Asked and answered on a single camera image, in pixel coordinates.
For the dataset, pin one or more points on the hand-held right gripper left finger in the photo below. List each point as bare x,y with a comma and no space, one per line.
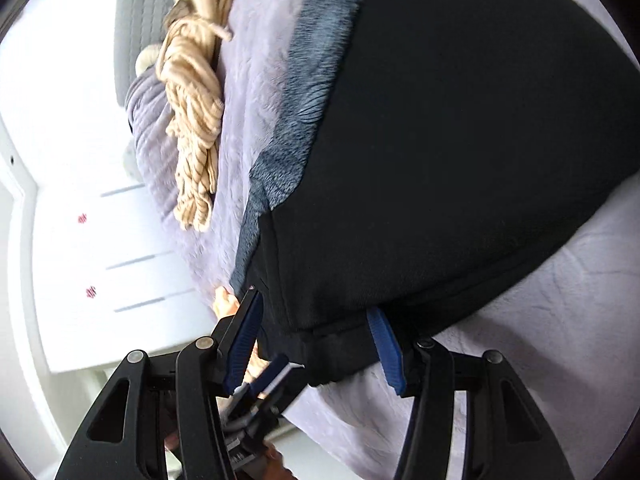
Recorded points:
245,335

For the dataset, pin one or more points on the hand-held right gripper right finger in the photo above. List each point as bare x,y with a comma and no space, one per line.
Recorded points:
387,345

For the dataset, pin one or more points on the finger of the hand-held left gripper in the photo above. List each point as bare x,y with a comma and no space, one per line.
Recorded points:
272,372

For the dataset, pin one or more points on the black pants with floral stripe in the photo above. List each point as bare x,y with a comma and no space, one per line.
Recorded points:
450,160

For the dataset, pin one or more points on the cream striped garment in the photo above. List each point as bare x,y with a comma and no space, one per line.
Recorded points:
195,125

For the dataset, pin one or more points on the lavender embossed bed blanket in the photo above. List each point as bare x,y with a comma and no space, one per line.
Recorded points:
250,85

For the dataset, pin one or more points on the white wardrobe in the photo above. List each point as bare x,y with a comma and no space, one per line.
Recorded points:
65,135

